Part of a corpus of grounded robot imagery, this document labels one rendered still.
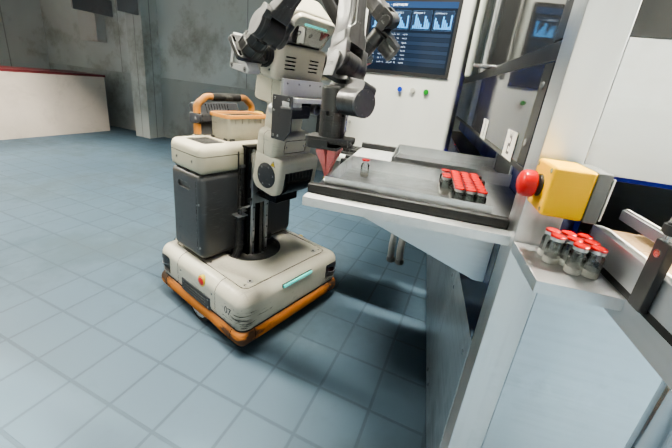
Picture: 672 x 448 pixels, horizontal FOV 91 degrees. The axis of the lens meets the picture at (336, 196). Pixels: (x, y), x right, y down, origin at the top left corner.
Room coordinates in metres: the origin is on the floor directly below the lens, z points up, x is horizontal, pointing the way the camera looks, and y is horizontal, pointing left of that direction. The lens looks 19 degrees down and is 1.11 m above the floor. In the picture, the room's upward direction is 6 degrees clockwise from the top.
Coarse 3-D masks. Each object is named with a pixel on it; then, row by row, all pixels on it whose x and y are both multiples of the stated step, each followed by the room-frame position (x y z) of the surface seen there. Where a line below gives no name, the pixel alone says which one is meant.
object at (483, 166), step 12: (408, 156) 1.19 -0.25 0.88; (420, 156) 1.21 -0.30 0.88; (432, 156) 1.21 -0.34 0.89; (444, 156) 1.20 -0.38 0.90; (456, 156) 1.19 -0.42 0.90; (468, 156) 1.18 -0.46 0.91; (480, 156) 1.17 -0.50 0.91; (444, 168) 0.95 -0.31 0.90; (456, 168) 0.94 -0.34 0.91; (468, 168) 0.94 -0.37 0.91; (480, 168) 1.12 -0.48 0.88; (492, 168) 1.14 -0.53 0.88; (492, 180) 0.92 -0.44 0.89; (504, 180) 0.91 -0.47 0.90
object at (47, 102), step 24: (0, 72) 4.04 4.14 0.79; (24, 72) 4.26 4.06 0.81; (48, 72) 4.50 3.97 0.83; (72, 72) 4.94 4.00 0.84; (0, 96) 3.99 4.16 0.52; (24, 96) 4.21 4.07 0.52; (48, 96) 4.46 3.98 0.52; (72, 96) 4.73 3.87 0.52; (96, 96) 5.04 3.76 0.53; (0, 120) 3.94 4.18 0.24; (24, 120) 4.17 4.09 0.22; (48, 120) 4.41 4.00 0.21; (72, 120) 4.69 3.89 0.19; (96, 120) 5.00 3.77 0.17
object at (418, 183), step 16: (352, 160) 0.93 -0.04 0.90; (336, 176) 0.76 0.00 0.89; (352, 176) 0.83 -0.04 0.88; (368, 176) 0.84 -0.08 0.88; (384, 176) 0.86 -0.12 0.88; (400, 176) 0.88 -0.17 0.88; (416, 176) 0.89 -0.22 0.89; (432, 176) 0.88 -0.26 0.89; (384, 192) 0.65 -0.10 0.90; (400, 192) 0.64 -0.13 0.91; (416, 192) 0.64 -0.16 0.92; (432, 192) 0.76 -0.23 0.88; (464, 208) 0.61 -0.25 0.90; (480, 208) 0.61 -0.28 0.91
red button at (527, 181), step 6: (522, 174) 0.48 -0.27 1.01; (528, 174) 0.47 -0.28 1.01; (534, 174) 0.47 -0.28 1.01; (516, 180) 0.50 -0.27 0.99; (522, 180) 0.47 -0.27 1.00; (528, 180) 0.47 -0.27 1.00; (534, 180) 0.47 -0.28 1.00; (516, 186) 0.49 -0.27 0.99; (522, 186) 0.47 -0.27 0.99; (528, 186) 0.47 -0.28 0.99; (534, 186) 0.46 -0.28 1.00; (522, 192) 0.47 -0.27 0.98; (528, 192) 0.47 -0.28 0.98; (534, 192) 0.47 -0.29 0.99
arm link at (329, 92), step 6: (330, 84) 0.75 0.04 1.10; (336, 84) 0.74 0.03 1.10; (342, 84) 0.72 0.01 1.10; (324, 90) 0.73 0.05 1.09; (330, 90) 0.72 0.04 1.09; (336, 90) 0.72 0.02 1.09; (324, 96) 0.72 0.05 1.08; (330, 96) 0.72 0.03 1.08; (336, 96) 0.72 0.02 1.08; (324, 102) 0.72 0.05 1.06; (330, 102) 0.72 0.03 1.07; (324, 108) 0.72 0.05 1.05; (330, 108) 0.72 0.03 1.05; (336, 108) 0.72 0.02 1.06; (330, 114) 0.72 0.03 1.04
